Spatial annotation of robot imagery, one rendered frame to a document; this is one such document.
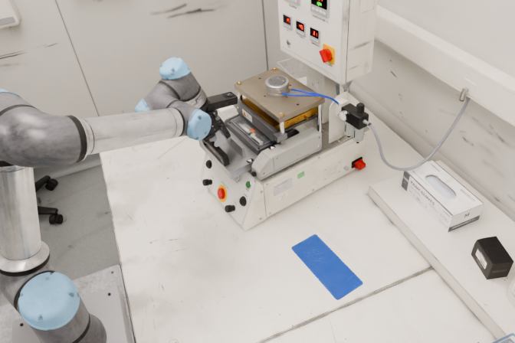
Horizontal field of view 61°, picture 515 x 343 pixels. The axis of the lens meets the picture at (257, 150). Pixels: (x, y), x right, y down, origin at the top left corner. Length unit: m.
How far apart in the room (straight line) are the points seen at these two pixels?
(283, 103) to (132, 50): 1.62
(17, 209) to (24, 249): 0.11
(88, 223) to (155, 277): 1.42
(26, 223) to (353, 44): 0.99
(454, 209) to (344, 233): 0.34
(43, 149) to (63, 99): 2.08
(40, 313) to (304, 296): 0.68
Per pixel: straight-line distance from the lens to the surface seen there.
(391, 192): 1.56
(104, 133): 0.95
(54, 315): 1.10
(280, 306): 1.31
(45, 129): 0.90
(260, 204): 1.44
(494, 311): 1.34
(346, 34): 1.34
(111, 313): 1.32
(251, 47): 3.07
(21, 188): 1.07
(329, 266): 1.39
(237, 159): 1.41
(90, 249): 2.66
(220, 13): 2.91
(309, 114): 1.46
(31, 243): 1.15
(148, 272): 1.46
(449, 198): 1.48
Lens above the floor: 1.87
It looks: 39 degrees down
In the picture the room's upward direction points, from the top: 6 degrees counter-clockwise
